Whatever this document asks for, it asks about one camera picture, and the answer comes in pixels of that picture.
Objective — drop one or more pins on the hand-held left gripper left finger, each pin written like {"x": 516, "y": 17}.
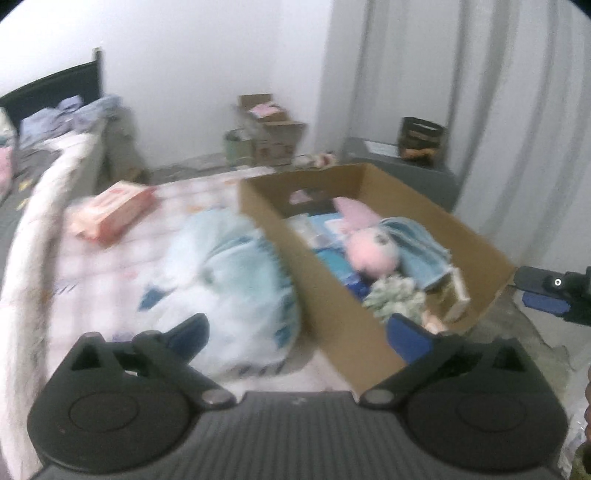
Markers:
{"x": 191, "y": 332}

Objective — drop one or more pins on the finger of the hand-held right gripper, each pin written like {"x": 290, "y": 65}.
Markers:
{"x": 540, "y": 279}
{"x": 545, "y": 304}

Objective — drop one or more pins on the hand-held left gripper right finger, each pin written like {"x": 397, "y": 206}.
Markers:
{"x": 406, "y": 339}

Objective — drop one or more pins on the green patterned scrunchie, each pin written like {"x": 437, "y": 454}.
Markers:
{"x": 397, "y": 295}

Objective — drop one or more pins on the white plastic bag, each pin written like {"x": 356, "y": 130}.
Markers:
{"x": 231, "y": 286}

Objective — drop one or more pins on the small white carton box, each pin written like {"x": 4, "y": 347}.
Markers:
{"x": 457, "y": 293}

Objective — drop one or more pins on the large brown cardboard box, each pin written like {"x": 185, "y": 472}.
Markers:
{"x": 332, "y": 295}

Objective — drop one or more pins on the light blue towel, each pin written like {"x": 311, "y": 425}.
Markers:
{"x": 420, "y": 249}

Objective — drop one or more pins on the pink plush toy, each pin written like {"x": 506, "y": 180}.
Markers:
{"x": 369, "y": 240}

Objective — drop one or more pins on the pink checked bed sheet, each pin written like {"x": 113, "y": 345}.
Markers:
{"x": 138, "y": 263}

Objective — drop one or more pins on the pink red tissue pack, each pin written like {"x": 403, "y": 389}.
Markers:
{"x": 115, "y": 212}

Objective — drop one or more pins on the grey cabinet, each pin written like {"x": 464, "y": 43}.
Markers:
{"x": 415, "y": 177}

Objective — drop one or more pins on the white fringed blanket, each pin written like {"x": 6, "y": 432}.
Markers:
{"x": 27, "y": 258}

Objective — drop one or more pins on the dark brown box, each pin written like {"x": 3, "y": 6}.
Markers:
{"x": 422, "y": 138}

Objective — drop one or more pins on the green paper bag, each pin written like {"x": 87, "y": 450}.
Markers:
{"x": 238, "y": 147}

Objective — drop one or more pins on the small plush toy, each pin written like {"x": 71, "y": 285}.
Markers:
{"x": 321, "y": 159}

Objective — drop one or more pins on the printed cardboard box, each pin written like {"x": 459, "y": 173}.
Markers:
{"x": 279, "y": 141}

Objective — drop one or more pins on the grey curtain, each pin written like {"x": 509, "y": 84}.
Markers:
{"x": 461, "y": 83}

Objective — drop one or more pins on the grey sheet with yellow prints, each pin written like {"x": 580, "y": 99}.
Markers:
{"x": 18, "y": 198}

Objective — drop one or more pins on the small open cardboard box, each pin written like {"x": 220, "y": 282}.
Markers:
{"x": 261, "y": 108}

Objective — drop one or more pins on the purple blue clothes pile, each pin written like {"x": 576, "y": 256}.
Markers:
{"x": 69, "y": 117}

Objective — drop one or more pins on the dark bed headboard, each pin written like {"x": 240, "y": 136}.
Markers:
{"x": 51, "y": 90}

